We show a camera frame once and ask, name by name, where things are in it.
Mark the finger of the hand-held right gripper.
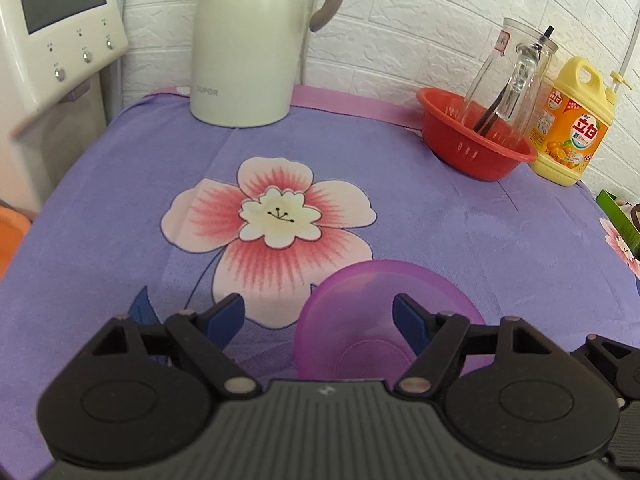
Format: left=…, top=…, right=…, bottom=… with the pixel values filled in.
left=570, top=334, right=640, bottom=403

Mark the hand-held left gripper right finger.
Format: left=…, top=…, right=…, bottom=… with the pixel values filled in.
left=392, top=293, right=571, bottom=398

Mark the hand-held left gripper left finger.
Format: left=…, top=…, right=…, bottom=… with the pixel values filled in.
left=91, top=293, right=263, bottom=400

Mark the purple plastic bowl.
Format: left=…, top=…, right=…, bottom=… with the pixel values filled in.
left=294, top=260, right=488, bottom=381

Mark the purple floral tablecloth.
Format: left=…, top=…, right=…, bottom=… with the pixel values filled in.
left=0, top=85, right=640, bottom=461

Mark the green box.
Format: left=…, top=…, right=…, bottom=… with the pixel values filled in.
left=596, top=189, right=640, bottom=257

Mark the red plastic strainer basket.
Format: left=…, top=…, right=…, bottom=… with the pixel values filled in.
left=416, top=87, right=538, bottom=182

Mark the black stirring stick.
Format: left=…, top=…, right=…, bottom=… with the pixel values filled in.
left=475, top=25, right=555, bottom=136

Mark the orange plastic basin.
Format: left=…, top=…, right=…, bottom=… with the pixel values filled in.
left=0, top=205, right=32, bottom=281

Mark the yellow detergent bottle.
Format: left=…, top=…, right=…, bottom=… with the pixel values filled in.
left=529, top=56, right=632, bottom=187

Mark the clear glass pitcher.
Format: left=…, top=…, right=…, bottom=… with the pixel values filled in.
left=460, top=17, right=559, bottom=147

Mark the white thermos jug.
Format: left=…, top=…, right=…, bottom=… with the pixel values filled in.
left=189, top=0, right=353, bottom=128

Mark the white appliance with screen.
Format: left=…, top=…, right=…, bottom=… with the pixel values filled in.
left=0, top=0, right=130, bottom=221

